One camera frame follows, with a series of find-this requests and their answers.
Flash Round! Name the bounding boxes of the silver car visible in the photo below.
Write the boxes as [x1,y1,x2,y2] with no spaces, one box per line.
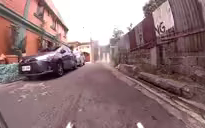
[73,49,87,67]

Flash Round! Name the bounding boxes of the pale building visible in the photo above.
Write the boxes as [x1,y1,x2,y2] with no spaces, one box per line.
[68,40,93,63]

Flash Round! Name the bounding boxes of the grey asphalt road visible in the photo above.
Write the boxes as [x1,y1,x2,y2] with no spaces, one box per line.
[0,61,191,128]

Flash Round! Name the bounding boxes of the tree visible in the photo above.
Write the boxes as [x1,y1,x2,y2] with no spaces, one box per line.
[142,0,169,18]
[111,27,125,40]

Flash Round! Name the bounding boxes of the dark grey car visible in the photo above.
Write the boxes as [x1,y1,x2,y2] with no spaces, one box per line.
[18,44,78,79]

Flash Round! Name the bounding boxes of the concrete kerb strip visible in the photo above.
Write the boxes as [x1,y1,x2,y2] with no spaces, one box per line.
[114,63,205,128]

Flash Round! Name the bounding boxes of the robot's own part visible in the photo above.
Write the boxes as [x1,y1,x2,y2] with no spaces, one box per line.
[65,121,74,128]
[135,121,145,128]

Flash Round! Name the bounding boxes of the clay planter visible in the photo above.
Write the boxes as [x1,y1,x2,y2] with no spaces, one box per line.
[5,54,20,65]

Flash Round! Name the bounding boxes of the green mesh heap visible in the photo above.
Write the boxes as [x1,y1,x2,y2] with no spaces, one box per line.
[0,63,23,85]

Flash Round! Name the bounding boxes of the orange building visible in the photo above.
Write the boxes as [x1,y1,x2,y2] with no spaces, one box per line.
[0,0,70,65]

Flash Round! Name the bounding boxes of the pale gate wall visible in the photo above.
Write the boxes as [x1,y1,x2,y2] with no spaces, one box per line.
[90,39,112,64]

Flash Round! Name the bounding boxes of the stone wall with metal fence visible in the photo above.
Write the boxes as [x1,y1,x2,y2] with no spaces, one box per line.
[114,0,205,88]

